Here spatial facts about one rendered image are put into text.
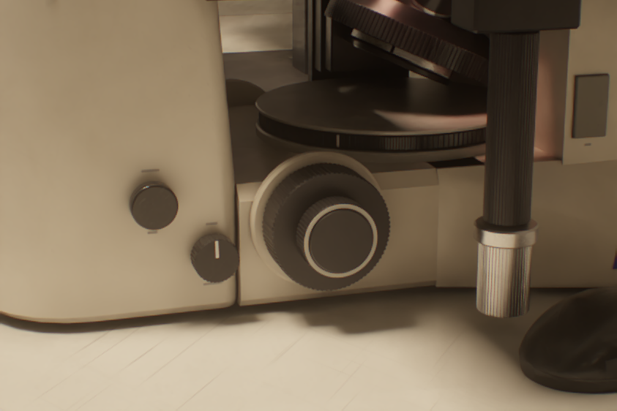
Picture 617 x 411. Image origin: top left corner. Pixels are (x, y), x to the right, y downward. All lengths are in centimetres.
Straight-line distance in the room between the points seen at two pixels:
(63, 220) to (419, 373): 19
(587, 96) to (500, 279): 13
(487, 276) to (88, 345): 20
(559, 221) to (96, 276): 25
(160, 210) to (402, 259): 14
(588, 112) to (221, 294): 23
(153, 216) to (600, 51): 26
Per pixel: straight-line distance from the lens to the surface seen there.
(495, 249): 64
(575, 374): 60
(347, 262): 64
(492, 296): 65
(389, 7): 73
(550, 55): 73
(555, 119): 73
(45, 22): 62
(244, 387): 60
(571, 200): 71
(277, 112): 75
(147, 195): 64
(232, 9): 184
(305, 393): 59
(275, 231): 64
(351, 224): 63
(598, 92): 72
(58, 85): 63
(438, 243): 70
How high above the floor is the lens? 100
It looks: 16 degrees down
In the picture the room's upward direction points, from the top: straight up
